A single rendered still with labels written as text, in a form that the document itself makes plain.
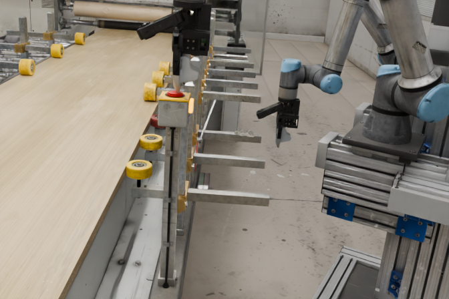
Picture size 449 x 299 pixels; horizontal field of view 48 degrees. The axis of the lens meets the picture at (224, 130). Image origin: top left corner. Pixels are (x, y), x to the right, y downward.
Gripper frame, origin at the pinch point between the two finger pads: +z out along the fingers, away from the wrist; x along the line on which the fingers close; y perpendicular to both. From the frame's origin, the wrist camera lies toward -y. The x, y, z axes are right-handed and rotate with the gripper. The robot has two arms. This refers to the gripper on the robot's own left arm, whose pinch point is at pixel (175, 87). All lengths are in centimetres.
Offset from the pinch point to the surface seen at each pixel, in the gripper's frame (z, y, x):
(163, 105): 3.8, -2.2, -3.5
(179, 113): 5.2, 1.5, -3.5
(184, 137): 21.3, 1.0, 24.3
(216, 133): 38, 10, 79
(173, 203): 29.5, 1.1, -1.7
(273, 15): 75, 105, 949
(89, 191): 34.1, -23.2, 9.9
